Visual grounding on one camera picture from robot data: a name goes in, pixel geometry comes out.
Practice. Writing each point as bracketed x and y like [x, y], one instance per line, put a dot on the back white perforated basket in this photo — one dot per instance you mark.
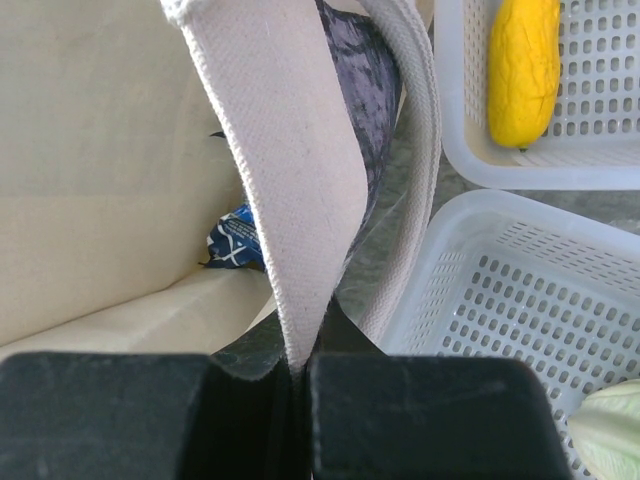
[592, 142]

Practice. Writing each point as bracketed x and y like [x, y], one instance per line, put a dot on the front white perforated basket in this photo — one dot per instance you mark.
[505, 276]

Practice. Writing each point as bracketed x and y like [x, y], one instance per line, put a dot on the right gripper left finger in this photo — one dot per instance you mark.
[164, 416]

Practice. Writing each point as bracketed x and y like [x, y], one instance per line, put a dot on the beige canvas tote bag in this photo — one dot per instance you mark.
[129, 128]

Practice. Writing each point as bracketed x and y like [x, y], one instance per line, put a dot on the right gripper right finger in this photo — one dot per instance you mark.
[401, 417]

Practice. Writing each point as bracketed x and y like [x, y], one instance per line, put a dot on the white perforated basket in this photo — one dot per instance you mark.
[505, 276]
[592, 142]

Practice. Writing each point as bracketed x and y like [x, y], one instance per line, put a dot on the napa cabbage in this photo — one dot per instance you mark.
[604, 431]

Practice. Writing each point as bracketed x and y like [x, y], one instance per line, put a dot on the blue snack bag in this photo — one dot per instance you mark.
[233, 242]

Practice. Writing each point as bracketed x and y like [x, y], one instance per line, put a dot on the yellow mango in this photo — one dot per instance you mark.
[523, 71]

